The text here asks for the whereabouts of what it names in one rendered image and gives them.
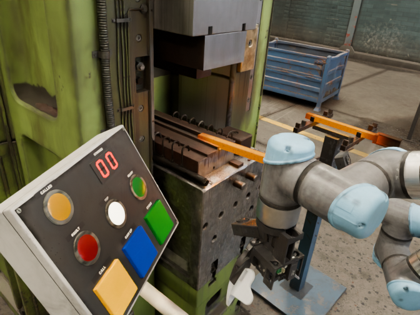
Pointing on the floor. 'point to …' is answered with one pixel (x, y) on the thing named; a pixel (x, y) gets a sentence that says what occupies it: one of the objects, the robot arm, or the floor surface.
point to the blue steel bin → (304, 71)
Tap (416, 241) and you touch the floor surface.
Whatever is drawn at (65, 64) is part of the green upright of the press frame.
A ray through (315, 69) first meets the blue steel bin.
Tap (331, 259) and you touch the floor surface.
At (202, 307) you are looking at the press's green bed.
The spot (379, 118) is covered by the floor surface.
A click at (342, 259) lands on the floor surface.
